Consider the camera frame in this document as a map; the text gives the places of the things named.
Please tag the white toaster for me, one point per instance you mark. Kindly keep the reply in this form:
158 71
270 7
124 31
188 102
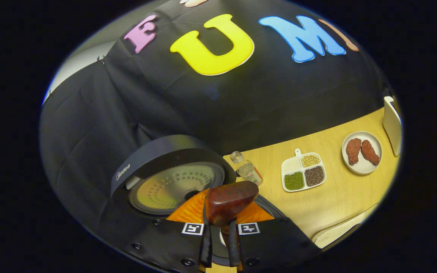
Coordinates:
391 125

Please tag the brown fried chicken piece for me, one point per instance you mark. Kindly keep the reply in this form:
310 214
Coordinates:
370 152
353 151

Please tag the white divided grain dish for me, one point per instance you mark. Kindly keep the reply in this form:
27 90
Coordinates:
292 165

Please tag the white round plate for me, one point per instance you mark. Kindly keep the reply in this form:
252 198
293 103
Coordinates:
362 168

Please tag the black backdrop cloth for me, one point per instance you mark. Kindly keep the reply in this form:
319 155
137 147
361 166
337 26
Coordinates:
165 102

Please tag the clear glass bottle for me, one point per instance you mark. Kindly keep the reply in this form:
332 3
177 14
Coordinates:
246 168

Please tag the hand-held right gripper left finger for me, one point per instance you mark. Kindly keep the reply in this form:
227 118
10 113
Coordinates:
206 246

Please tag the dark grey rice cooker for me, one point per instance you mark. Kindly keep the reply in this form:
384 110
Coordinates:
157 151

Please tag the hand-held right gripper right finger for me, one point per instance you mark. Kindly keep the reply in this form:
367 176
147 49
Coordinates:
233 246

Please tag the brown wooden spoon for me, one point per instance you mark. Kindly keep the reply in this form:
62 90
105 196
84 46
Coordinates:
230 201

